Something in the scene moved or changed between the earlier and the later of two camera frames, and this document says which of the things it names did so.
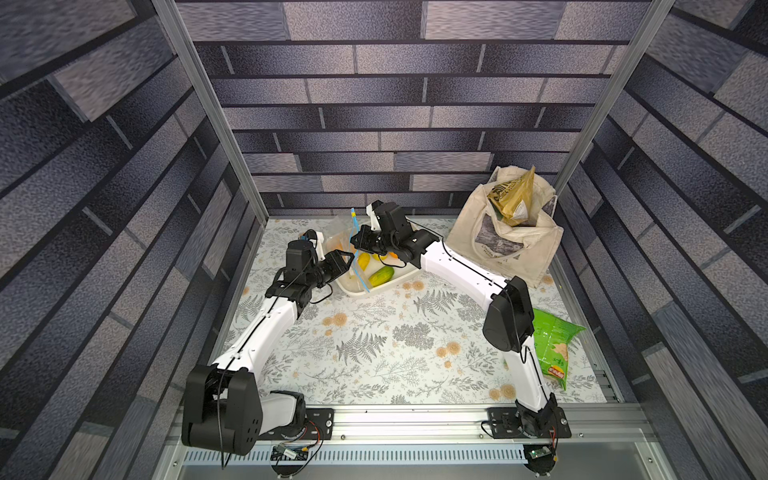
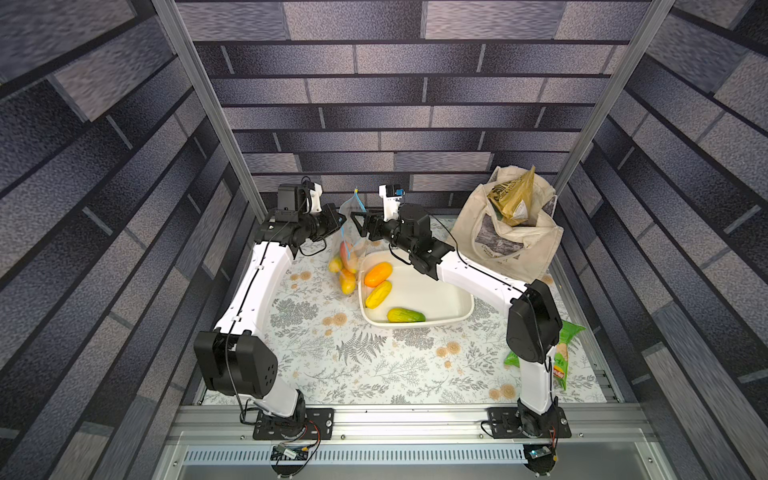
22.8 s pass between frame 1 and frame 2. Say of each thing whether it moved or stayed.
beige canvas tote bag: stayed
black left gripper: moved
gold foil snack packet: stayed
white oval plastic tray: moved
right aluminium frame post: stayed
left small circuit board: stayed
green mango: moved
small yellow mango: moved
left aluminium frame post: stayed
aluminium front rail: stayed
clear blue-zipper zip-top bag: moved
